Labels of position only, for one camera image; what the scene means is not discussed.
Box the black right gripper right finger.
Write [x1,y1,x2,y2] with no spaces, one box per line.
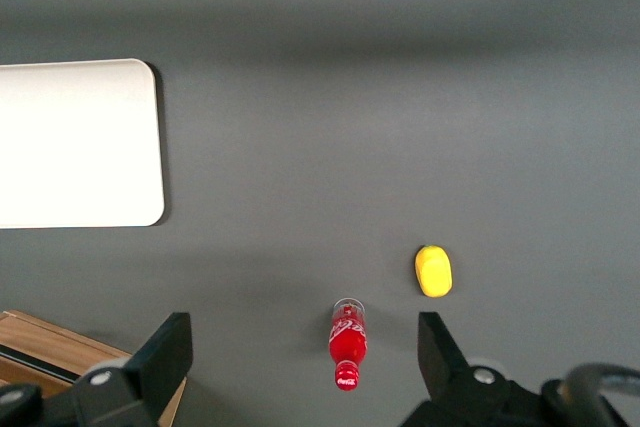
[398,311,552,427]

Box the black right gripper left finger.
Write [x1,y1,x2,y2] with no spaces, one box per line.
[44,311,194,427]

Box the red soda can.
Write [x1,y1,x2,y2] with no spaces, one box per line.
[328,298,370,392]

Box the white rectangular tray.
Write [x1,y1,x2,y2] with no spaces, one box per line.
[0,57,166,229]

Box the yellow lemon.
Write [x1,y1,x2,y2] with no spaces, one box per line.
[414,244,455,299]

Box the wooden two-drawer cabinet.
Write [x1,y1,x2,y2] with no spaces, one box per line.
[0,310,187,427]

